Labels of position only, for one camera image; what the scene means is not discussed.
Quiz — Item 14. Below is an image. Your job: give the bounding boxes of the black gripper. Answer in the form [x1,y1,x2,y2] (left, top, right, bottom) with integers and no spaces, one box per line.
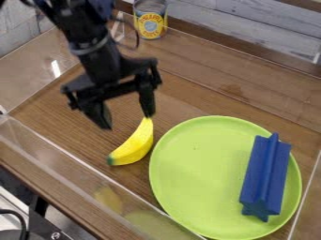
[62,46,162,129]

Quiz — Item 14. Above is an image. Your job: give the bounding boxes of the yellow toy banana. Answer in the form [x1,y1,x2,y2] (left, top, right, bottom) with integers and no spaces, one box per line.
[107,118,154,166]

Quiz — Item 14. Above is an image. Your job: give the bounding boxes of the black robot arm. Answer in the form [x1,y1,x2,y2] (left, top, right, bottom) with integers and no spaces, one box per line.
[32,0,162,129]

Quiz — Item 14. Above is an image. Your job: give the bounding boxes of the green round plate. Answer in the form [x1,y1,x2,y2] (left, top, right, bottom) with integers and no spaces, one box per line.
[150,115,303,240]

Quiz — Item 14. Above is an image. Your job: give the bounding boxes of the yellow labelled tin can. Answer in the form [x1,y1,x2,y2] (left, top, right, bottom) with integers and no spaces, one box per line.
[133,0,169,40]

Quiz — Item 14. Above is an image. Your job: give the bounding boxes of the blue star-shaped block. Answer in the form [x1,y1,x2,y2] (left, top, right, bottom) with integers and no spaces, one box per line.
[240,133,292,222]

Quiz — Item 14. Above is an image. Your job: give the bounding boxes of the clear acrylic front wall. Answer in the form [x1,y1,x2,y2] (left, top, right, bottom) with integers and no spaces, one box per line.
[0,115,206,240]

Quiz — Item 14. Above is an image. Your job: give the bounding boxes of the black cable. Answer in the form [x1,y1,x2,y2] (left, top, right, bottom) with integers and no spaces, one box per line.
[0,209,30,240]

